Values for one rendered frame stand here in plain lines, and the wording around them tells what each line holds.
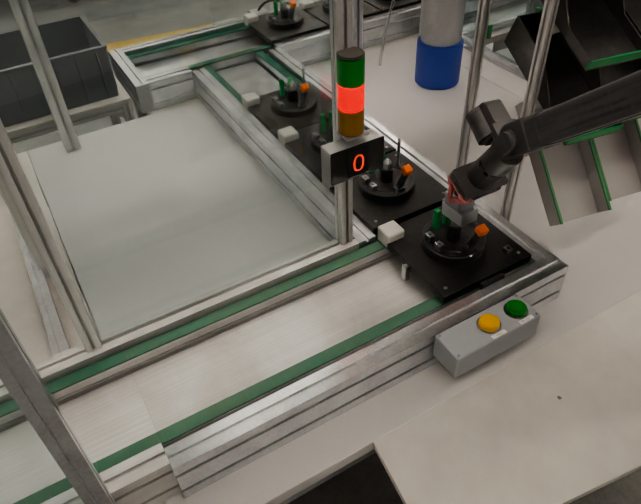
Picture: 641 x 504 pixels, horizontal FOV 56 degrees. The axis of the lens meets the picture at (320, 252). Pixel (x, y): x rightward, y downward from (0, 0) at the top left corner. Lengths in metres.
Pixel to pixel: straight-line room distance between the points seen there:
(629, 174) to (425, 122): 0.69
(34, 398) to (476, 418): 0.78
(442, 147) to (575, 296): 0.66
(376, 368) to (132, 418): 0.46
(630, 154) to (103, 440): 1.30
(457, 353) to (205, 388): 0.48
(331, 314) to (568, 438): 0.51
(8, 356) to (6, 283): 0.92
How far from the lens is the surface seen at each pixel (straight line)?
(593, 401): 1.29
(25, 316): 1.53
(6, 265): 1.69
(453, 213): 1.27
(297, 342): 1.22
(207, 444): 1.06
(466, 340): 1.18
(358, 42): 2.33
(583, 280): 1.51
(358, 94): 1.10
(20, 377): 0.75
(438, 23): 2.10
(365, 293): 1.30
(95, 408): 1.22
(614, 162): 1.57
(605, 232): 1.66
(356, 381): 1.13
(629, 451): 1.25
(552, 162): 1.45
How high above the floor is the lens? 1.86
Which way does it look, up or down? 42 degrees down
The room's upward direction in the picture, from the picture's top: 3 degrees counter-clockwise
